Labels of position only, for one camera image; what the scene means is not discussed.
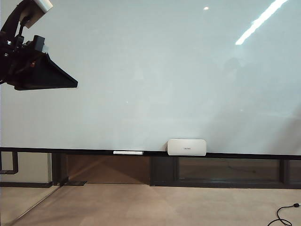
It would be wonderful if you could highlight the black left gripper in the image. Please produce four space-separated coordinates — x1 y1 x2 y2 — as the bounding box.
0 34 79 91

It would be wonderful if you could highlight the white glass whiteboard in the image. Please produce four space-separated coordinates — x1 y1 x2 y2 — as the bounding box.
0 0 301 156

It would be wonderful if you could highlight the white marker with black cap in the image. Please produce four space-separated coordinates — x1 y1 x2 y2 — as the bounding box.
112 150 151 156

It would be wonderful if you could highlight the white whiteboard eraser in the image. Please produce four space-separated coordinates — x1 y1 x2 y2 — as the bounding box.
166 138 207 156

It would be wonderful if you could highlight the brown wooden panel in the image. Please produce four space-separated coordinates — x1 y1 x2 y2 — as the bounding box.
67 154 151 184

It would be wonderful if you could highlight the black baseboard strip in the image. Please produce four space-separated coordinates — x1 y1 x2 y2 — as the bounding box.
0 182 52 188

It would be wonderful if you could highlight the dark framed glass partition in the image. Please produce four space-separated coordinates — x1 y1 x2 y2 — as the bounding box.
149 156 301 189

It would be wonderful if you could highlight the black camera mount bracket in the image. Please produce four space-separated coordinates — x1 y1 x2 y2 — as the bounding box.
0 0 47 48

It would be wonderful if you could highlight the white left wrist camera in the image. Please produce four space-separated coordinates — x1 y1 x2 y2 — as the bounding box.
34 0 54 12

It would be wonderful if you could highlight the dark door post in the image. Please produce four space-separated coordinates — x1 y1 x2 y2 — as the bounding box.
51 152 69 186

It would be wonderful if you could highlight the black pipe bracket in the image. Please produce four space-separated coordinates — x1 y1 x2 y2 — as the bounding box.
0 151 18 175

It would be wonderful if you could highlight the black power cable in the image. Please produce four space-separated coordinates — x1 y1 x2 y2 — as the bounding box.
265 203 301 226

